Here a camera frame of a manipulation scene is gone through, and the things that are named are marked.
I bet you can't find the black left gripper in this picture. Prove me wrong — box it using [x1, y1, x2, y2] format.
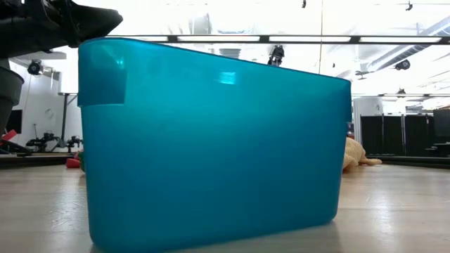
[0, 0, 124, 59]

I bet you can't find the teal plastic tupperware container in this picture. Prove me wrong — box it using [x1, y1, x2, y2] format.
[77, 37, 353, 253]

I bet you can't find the black pole stand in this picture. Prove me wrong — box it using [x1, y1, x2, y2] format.
[57, 91, 79, 153]

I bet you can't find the black floor equipment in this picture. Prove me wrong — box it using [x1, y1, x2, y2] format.
[66, 135, 84, 148]
[25, 130, 60, 148]

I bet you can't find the black overhead light bar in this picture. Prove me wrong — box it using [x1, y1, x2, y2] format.
[105, 34, 450, 46]

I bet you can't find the white column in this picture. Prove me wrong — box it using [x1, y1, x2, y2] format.
[352, 96, 385, 145]

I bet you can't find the yellow plush toy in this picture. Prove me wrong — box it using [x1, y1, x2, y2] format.
[342, 136, 383, 174]

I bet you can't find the black ceiling spotlight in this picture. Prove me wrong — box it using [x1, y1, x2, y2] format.
[394, 58, 411, 72]

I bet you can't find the dark background monitor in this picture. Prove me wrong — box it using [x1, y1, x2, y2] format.
[432, 108, 450, 138]

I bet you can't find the dark background desk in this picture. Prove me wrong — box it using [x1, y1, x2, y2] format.
[424, 141, 450, 158]

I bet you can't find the black round wall fan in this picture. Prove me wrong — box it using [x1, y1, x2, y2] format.
[27, 59, 44, 77]

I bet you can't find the black wall screen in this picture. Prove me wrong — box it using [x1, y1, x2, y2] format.
[6, 109, 24, 135]

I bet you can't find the black aluminium table frame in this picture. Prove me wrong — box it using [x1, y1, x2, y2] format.
[0, 153, 450, 169]

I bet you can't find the black overhead camera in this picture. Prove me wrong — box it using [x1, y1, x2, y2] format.
[267, 44, 285, 67]

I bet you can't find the black partition wall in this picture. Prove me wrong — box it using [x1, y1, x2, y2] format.
[360, 113, 434, 157]

